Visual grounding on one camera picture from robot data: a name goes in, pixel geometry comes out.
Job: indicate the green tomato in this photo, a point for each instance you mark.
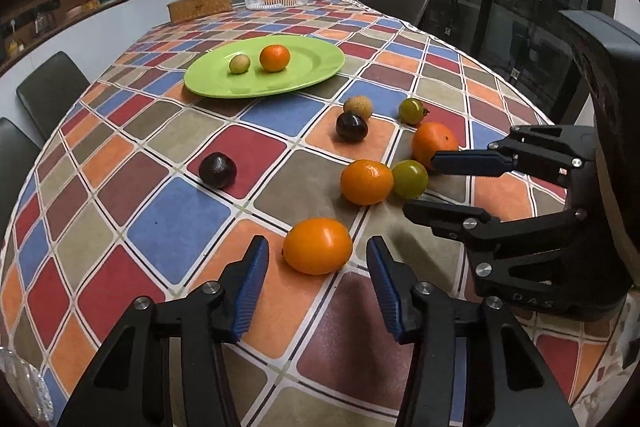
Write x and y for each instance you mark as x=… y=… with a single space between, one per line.
x=411 y=111
x=410 y=180

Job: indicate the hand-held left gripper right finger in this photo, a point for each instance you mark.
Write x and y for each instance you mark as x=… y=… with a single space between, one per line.
x=386 y=289

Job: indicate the white sideboard cabinet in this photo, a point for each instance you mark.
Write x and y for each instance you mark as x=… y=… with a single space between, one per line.
x=100 y=32

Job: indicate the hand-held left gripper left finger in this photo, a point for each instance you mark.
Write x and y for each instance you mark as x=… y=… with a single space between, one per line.
x=250 y=289

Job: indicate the brown round fruit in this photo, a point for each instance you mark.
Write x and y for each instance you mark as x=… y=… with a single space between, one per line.
x=358 y=105

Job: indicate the small yellow-green fruit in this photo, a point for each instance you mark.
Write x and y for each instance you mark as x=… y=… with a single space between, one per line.
x=239 y=64

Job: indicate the woven wicker box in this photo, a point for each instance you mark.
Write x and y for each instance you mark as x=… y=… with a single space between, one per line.
x=200 y=6

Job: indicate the colourful checked tablecloth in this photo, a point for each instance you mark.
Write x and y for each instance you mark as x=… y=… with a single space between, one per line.
x=165 y=227

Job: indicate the clear glass object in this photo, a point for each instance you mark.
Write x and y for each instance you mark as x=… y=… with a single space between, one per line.
x=22 y=387

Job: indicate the green plate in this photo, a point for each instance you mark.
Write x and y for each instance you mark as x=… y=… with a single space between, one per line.
x=310 y=62

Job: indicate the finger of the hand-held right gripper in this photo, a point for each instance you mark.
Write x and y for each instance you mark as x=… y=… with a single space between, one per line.
x=450 y=219
x=465 y=162

